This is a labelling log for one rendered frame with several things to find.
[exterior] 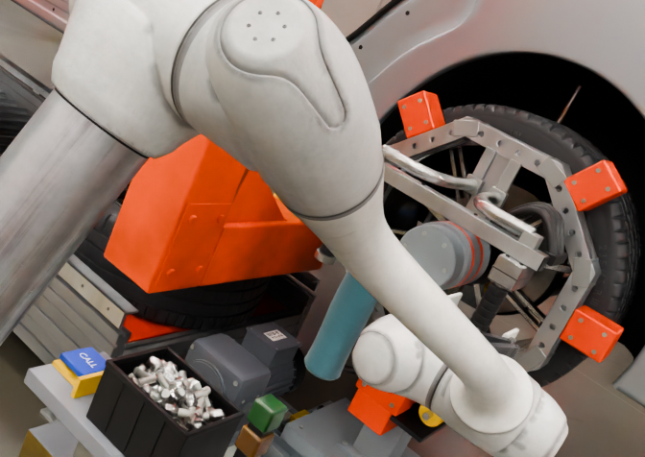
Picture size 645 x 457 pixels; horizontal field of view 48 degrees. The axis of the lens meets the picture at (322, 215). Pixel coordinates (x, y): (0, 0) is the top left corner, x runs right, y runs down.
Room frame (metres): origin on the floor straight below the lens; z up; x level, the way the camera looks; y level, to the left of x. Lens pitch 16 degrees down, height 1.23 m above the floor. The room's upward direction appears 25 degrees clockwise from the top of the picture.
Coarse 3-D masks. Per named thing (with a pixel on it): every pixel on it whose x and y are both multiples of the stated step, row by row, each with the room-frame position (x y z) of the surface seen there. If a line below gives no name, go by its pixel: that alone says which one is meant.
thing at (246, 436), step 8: (240, 432) 0.96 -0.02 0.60; (248, 432) 0.96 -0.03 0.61; (272, 432) 0.98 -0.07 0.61; (240, 440) 0.96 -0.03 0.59; (248, 440) 0.96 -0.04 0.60; (256, 440) 0.95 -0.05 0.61; (264, 440) 0.96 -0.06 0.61; (272, 440) 0.98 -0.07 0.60; (240, 448) 0.96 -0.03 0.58; (248, 448) 0.95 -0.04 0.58; (256, 448) 0.95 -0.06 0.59; (264, 448) 0.97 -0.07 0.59; (248, 456) 0.95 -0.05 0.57; (256, 456) 0.96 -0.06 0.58
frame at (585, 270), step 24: (456, 120) 1.57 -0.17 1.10; (408, 144) 1.61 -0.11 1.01; (432, 144) 1.59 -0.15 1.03; (456, 144) 1.61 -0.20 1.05; (480, 144) 1.54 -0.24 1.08; (504, 144) 1.52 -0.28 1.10; (528, 168) 1.49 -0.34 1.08; (552, 168) 1.46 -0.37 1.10; (552, 192) 1.45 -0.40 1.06; (576, 216) 1.42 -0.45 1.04; (576, 240) 1.41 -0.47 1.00; (576, 264) 1.40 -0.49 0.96; (576, 288) 1.43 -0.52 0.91; (384, 312) 1.61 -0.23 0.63; (552, 312) 1.40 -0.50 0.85; (552, 336) 1.39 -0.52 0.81; (528, 360) 1.39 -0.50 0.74
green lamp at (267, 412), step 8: (256, 400) 0.96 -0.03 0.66; (264, 400) 0.97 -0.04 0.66; (272, 400) 0.98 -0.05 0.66; (256, 408) 0.96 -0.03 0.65; (264, 408) 0.96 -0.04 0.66; (272, 408) 0.96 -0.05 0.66; (280, 408) 0.97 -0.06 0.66; (248, 416) 0.96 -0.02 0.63; (256, 416) 0.96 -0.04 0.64; (264, 416) 0.95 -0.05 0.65; (272, 416) 0.95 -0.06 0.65; (280, 416) 0.97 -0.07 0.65; (256, 424) 0.96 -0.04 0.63; (264, 424) 0.95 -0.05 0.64; (272, 424) 0.96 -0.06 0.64; (264, 432) 0.95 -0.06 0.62
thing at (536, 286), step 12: (516, 192) 1.74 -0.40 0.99; (528, 192) 1.73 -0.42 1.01; (504, 204) 1.75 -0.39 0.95; (516, 204) 1.74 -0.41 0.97; (540, 228) 1.70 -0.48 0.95; (540, 276) 1.68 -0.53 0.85; (552, 276) 1.66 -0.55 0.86; (468, 288) 1.74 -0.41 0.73; (528, 288) 1.68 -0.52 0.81; (540, 288) 1.67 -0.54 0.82; (468, 300) 1.73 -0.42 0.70; (504, 300) 1.70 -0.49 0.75; (504, 312) 1.69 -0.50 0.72
